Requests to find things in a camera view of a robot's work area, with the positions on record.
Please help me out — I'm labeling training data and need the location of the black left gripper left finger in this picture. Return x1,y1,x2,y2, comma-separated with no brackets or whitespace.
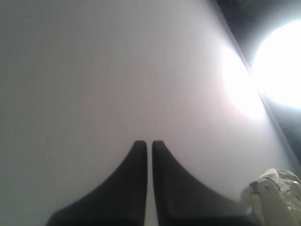
47,140,148,226

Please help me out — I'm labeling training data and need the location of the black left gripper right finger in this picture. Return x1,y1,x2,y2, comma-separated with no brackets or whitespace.
152,141,260,226

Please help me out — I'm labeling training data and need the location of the crumpled white cloth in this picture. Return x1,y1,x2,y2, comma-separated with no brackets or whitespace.
240,169,301,226

